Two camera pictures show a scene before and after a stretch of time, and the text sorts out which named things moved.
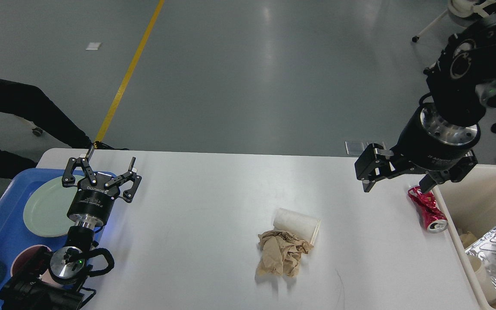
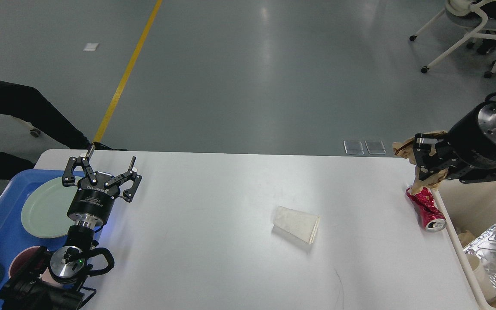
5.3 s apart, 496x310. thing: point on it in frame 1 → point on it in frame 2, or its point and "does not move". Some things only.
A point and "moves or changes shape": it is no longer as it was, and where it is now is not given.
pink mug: [23, 255] does not move
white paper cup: [488, 288] does not move
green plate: [46, 209] does not move
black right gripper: [429, 143] → [475, 149]
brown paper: [280, 253] moves or changes shape
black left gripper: [93, 204] does not move
